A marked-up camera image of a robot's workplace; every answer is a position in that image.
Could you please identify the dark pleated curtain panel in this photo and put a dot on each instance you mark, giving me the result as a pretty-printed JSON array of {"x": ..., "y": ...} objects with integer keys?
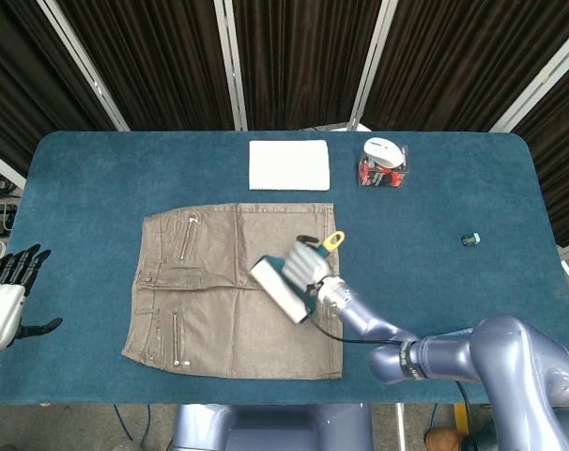
[
  {"x": 148, "y": 61},
  {"x": 303, "y": 61},
  {"x": 566, "y": 155},
  {"x": 453, "y": 61},
  {"x": 21, "y": 70}
]

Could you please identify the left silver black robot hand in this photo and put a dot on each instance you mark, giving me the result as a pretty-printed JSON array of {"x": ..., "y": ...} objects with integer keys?
[{"x": 0, "y": 315}]

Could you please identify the white table leg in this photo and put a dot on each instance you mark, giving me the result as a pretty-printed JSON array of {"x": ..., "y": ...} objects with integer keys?
[{"x": 400, "y": 427}]

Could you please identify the taupe shiny mini skirt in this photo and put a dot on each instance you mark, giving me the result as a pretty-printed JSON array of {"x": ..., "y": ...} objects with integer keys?
[{"x": 209, "y": 319}]

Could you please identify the brown shoe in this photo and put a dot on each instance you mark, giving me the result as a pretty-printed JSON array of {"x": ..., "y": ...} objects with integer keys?
[{"x": 446, "y": 439}]

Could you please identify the clear box with red items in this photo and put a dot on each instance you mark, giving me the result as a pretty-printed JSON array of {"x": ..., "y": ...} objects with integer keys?
[{"x": 378, "y": 178}]

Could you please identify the blue jeans leg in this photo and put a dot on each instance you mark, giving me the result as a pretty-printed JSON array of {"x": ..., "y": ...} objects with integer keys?
[{"x": 481, "y": 439}]

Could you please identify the small dark clip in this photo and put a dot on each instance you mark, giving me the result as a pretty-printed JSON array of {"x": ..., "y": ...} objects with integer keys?
[{"x": 471, "y": 239}]

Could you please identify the white computer mouse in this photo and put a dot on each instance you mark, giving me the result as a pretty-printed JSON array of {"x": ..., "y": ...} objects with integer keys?
[{"x": 382, "y": 151}]

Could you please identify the right lavender robot arm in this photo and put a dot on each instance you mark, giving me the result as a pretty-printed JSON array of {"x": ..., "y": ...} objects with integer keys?
[{"x": 500, "y": 352}]

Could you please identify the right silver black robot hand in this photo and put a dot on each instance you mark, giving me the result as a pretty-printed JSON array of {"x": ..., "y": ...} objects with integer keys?
[{"x": 305, "y": 265}]

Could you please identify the blue table cloth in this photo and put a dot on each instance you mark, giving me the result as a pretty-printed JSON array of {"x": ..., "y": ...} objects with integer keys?
[{"x": 101, "y": 178}]

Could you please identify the white folded towel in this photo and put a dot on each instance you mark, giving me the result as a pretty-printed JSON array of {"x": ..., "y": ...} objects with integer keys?
[{"x": 289, "y": 164}]

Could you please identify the lavender robot torso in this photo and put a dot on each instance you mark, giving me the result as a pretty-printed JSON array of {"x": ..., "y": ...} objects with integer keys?
[{"x": 275, "y": 430}]

